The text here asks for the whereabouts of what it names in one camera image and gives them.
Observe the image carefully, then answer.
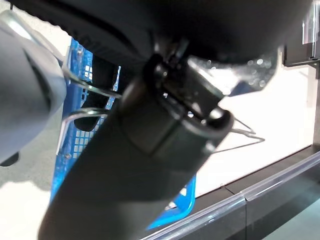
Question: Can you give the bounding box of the dark metal frame clear strip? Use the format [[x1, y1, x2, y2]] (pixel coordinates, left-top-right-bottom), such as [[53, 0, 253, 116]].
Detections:
[[282, 0, 320, 68]]

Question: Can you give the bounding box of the grey left robot leg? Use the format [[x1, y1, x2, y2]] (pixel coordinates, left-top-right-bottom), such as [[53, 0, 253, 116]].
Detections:
[[0, 9, 66, 167]]

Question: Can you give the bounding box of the blue plastic shopping basket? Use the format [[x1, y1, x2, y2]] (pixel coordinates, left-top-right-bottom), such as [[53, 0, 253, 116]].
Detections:
[[49, 36, 266, 231]]

